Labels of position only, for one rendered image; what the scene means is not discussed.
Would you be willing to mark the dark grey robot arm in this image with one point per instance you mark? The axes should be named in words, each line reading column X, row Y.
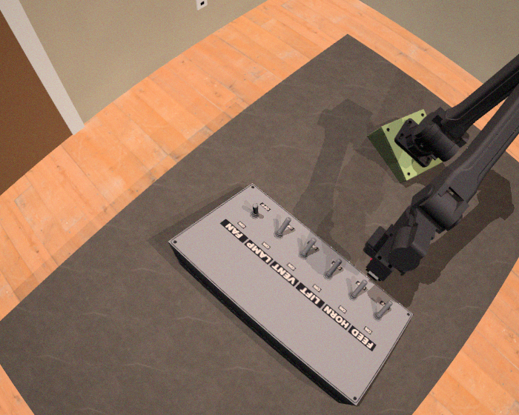
column 440, row 135

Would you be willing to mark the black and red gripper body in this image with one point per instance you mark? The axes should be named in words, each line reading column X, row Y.
column 369, row 250

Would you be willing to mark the grey switch console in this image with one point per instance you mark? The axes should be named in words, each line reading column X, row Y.
column 336, row 329

